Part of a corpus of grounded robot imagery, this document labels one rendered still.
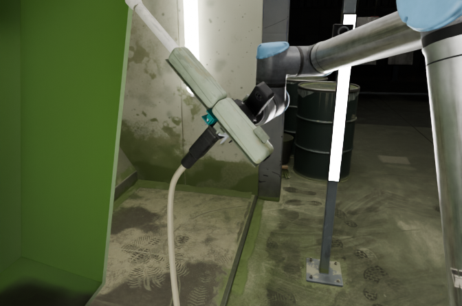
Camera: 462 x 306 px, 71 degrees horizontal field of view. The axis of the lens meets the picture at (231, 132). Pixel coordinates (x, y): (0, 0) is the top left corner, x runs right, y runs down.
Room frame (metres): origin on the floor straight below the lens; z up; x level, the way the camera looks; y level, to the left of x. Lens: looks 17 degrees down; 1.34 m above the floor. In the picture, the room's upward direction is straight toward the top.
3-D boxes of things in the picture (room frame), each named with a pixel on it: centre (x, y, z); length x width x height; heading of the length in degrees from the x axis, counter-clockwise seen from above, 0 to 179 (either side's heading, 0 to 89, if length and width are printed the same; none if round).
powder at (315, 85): (3.09, -0.93, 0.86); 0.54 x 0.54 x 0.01
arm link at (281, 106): (0.95, -0.11, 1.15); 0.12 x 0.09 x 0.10; 150
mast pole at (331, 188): (1.59, -0.55, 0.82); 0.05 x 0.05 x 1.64; 78
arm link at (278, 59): (0.96, -0.13, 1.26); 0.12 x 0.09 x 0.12; 109
